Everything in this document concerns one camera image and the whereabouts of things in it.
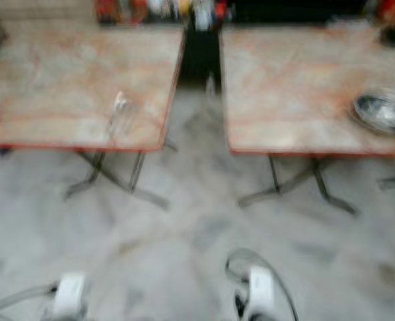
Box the marble-pattern table with red edge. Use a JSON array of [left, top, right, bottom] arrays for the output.
[[221, 27, 395, 216], [0, 27, 185, 209]]

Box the silver cutlery piece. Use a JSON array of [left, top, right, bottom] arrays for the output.
[[110, 92, 138, 138]]

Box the steel bowl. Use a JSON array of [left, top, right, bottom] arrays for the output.
[[351, 92, 395, 134]]

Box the dark shelf with colourful goods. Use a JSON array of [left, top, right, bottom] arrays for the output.
[[96, 0, 228, 27]]

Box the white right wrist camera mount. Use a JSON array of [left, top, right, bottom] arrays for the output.
[[248, 266, 277, 318]]

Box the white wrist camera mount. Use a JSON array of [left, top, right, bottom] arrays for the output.
[[248, 266, 277, 318], [54, 273, 88, 320]]

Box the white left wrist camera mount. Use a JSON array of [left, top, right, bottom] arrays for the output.
[[54, 273, 88, 320]]

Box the grey left arm cable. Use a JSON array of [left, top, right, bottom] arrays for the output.
[[0, 284, 58, 316]]

